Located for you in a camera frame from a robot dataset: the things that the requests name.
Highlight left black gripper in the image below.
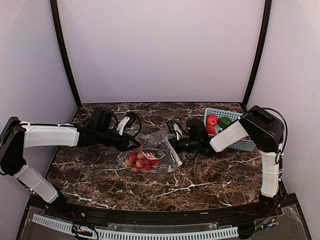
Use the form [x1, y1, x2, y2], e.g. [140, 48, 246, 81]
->
[97, 127, 141, 152]

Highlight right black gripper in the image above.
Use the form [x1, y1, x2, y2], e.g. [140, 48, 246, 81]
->
[156, 136, 200, 155]

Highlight clear zip top bag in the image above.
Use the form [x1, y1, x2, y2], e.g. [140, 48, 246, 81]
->
[116, 130, 183, 174]

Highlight green fake avocado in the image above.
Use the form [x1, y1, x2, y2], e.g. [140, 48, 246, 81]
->
[218, 116, 233, 129]

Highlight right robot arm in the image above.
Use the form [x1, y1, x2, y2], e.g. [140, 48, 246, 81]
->
[167, 105, 288, 217]

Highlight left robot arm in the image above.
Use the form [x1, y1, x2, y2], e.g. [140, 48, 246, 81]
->
[0, 107, 142, 218]

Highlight light blue plastic basket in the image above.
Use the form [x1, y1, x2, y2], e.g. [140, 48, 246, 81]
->
[203, 107, 256, 153]

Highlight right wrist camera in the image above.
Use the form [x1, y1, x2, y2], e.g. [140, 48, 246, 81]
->
[166, 120, 184, 140]

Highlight black front rail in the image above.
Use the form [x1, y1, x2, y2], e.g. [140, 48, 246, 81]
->
[29, 194, 283, 227]

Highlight white slotted cable duct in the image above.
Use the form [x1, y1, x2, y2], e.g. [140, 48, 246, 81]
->
[32, 214, 239, 240]

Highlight left black frame post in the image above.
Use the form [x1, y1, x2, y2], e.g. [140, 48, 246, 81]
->
[49, 0, 83, 109]

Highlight black frame post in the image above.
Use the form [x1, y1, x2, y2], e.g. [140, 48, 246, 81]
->
[240, 0, 272, 112]
[49, 0, 83, 109]

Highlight right black frame post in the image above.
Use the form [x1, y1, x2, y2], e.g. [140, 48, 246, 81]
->
[240, 0, 272, 112]

